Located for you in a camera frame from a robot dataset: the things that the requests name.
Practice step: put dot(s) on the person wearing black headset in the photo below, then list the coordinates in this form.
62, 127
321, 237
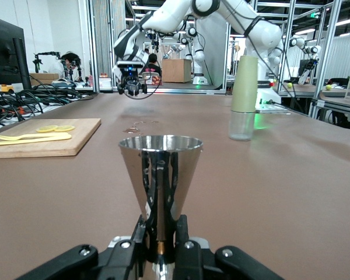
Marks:
70, 62

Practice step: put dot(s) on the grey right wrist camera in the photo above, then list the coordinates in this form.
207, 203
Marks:
129, 64

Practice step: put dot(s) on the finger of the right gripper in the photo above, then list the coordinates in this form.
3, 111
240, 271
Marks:
122, 89
143, 87

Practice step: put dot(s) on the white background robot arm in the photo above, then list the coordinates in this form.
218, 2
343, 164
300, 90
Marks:
199, 58

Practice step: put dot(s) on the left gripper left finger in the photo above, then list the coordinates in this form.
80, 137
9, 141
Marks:
119, 265

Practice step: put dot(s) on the brown cardboard box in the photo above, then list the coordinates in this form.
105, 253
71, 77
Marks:
176, 70

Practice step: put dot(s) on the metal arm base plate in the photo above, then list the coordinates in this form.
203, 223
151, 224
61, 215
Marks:
272, 109

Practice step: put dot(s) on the seated person dark shirt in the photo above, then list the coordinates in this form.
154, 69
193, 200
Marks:
152, 70

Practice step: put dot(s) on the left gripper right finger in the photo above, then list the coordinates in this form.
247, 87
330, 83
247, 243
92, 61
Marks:
198, 265

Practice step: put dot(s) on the black computer monitor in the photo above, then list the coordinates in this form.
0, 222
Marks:
3, 52

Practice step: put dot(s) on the steel jigger measuring cup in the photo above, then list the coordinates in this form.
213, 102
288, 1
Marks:
160, 175

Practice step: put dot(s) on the aluminium frame post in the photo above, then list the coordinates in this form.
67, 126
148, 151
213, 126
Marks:
323, 58

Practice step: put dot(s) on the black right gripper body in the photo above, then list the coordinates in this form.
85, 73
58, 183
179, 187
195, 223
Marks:
131, 76

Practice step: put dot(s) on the wooden cutting board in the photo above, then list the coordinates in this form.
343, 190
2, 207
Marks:
76, 140

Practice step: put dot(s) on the green sleeved glass bottle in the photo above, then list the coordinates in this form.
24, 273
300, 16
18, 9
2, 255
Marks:
244, 87

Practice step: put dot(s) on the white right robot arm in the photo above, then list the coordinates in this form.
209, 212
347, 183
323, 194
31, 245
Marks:
169, 20

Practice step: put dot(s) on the yellow plastic fork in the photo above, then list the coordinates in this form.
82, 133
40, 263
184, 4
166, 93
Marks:
32, 136

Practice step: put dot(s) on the lemon slice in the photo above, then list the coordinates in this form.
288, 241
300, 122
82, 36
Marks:
65, 128
46, 129

